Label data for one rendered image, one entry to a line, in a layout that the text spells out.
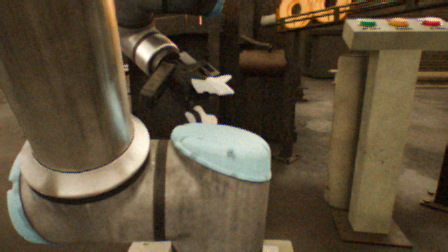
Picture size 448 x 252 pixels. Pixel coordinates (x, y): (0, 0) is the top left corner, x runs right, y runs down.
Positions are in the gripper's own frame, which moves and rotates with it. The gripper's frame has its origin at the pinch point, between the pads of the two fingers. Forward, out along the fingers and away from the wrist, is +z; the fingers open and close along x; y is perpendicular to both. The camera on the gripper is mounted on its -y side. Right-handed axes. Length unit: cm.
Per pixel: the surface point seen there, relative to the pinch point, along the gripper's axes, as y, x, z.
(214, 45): 71, 41, -64
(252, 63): 69, 34, -37
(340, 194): 44, 37, 27
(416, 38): 50, -14, 14
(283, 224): 22, 42, 20
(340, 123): 50, 18, 12
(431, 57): 784, 218, 16
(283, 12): 85, 13, -41
